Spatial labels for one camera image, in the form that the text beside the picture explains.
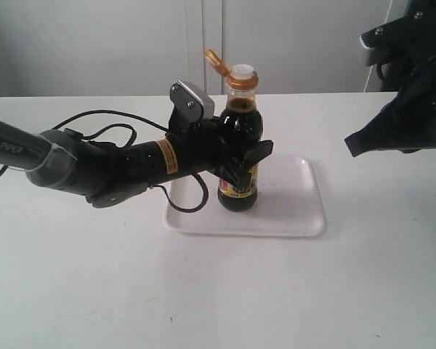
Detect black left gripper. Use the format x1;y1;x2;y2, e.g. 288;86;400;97
159;108;274;187

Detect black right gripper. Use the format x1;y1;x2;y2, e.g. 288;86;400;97
344;1;436;157

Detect dark soy sauce bottle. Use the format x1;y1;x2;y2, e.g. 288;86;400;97
204;49;263;212

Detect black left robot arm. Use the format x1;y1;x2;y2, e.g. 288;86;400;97
0;110;273;208

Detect white plastic tray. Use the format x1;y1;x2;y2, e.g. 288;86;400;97
164;154;326;238

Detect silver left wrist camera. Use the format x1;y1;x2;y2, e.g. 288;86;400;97
169;80;215;132

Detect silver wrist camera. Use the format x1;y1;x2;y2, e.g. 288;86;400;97
359;35;385;67
169;80;215;132

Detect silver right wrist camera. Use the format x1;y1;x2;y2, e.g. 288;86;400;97
359;35;385;67

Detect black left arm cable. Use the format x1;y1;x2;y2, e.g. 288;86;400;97
0;111;209;213

